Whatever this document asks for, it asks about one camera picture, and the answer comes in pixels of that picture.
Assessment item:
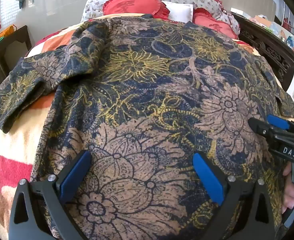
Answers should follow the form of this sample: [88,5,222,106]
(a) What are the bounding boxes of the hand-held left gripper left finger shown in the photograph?
[8,151,92,240]

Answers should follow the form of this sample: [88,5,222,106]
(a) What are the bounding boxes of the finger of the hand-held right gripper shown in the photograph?
[248,118,294,143]
[266,114,294,133]

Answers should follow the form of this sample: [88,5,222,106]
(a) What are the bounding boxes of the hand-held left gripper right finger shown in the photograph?
[192,152,285,240]

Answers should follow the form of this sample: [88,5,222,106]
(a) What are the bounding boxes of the dark floral print shirt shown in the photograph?
[0,14,294,240]

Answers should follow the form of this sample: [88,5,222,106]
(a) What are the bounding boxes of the person's right hand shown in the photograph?
[281,162,294,215]

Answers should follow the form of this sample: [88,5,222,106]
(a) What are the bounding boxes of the orange and cream printed blanket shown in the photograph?
[0,15,294,240]

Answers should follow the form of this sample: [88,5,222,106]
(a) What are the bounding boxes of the pile of colourful packets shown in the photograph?
[252,14,294,44]

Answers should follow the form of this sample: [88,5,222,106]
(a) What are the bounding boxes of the small red ruffled pillow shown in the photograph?
[192,7,238,39]

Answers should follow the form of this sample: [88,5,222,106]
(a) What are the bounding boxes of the white pillow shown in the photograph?
[162,1,194,22]

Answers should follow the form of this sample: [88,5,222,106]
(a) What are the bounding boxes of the dark wooden side table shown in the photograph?
[0,25,33,112]

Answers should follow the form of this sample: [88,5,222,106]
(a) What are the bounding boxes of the orange bag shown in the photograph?
[0,24,18,42]

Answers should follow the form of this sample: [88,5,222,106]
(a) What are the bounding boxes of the large red ruffled pillow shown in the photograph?
[102,0,171,20]

